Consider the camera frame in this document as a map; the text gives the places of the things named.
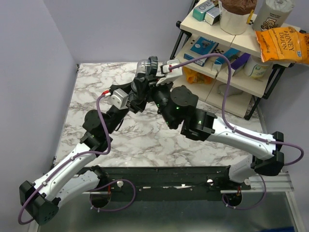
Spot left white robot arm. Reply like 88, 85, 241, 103
18, 82, 150, 225

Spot cream tiered shelf rack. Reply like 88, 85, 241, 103
168, 0, 304, 121

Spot clear plastic pipe fitting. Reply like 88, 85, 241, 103
131, 56, 158, 93

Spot aluminium frame rail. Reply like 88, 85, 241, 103
38, 172, 295, 194

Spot teal green box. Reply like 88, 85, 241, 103
192, 0, 215, 22

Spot orange snack bag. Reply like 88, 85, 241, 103
183, 67, 213, 85

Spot white round container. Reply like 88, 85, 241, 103
243, 55, 272, 78

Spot white tub brown lid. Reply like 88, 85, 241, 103
218, 0, 257, 35

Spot blue white carton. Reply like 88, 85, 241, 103
211, 48, 240, 72

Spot purple cable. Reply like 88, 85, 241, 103
170, 53, 305, 210
18, 93, 136, 225

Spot blue product box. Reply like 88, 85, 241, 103
183, 36, 219, 60

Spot orange honey dijon chip bag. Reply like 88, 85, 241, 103
255, 27, 309, 65

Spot silver small box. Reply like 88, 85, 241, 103
204, 7, 220, 25

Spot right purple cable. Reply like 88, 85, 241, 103
170, 53, 305, 210

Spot purple white carton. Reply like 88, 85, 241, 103
231, 53, 251, 76

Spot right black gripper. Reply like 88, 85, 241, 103
133, 77, 175, 129

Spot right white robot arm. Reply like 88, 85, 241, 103
131, 74, 284, 189

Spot grey cylindrical canister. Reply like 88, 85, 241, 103
253, 0, 295, 31

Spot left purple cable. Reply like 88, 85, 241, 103
18, 93, 136, 225

